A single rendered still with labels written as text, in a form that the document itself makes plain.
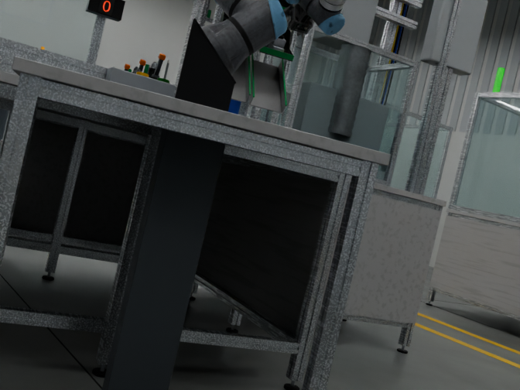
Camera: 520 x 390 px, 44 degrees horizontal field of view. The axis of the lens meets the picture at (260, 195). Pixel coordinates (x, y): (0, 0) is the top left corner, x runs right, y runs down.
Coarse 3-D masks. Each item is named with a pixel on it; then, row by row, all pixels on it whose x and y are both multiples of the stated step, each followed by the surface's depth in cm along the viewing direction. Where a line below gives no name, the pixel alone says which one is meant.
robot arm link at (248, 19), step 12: (240, 0) 176; (252, 0) 175; (264, 0) 175; (276, 0) 174; (240, 12) 175; (252, 12) 174; (264, 12) 173; (276, 12) 174; (240, 24) 173; (252, 24) 173; (264, 24) 173; (276, 24) 175; (252, 36) 174; (264, 36) 175; (276, 36) 178
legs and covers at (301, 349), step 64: (128, 128) 201; (64, 192) 325; (256, 192) 305; (320, 192) 254; (128, 256) 205; (256, 256) 292; (320, 256) 236; (0, 320) 191; (64, 320) 199; (256, 320) 270
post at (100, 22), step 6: (102, 18) 231; (96, 24) 230; (102, 24) 231; (96, 30) 230; (102, 30) 231; (96, 36) 231; (96, 42) 231; (90, 48) 230; (96, 48) 231; (90, 54) 230; (96, 54) 231; (90, 60) 231
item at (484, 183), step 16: (480, 112) 584; (496, 112) 570; (512, 112) 556; (480, 128) 581; (496, 128) 567; (512, 128) 553; (480, 144) 578; (496, 144) 564; (512, 144) 551; (480, 160) 575; (496, 160) 561; (512, 160) 548; (464, 176) 585; (480, 176) 571; (496, 176) 558; (512, 176) 545; (464, 192) 582; (480, 192) 568; (496, 192) 555; (512, 192) 542; (480, 208) 565; (496, 208) 552; (512, 208) 539
